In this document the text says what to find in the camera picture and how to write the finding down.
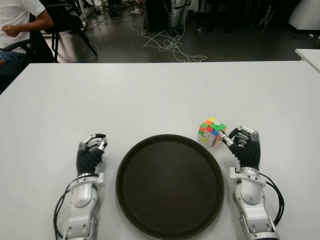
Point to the dark round plate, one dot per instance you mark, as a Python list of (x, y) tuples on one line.
[(170, 187)]

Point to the white side table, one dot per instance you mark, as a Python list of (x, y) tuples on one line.
[(311, 56)]

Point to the white cabinet with black base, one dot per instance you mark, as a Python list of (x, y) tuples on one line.
[(305, 15)]

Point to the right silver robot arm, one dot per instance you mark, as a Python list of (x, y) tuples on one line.
[(250, 195)]

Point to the black office chair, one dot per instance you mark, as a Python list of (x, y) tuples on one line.
[(62, 27)]

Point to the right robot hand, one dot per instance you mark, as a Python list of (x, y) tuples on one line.
[(248, 152)]

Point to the multicoloured Rubik's cube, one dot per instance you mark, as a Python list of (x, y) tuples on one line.
[(210, 132)]

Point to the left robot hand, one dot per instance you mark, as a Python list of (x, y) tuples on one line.
[(87, 160)]

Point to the person in white shirt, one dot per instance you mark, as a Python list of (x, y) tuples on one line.
[(15, 15)]

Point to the black cabinet on casters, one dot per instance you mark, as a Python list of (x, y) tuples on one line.
[(157, 15)]

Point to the silver background robot legs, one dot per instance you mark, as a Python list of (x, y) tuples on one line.
[(176, 17)]

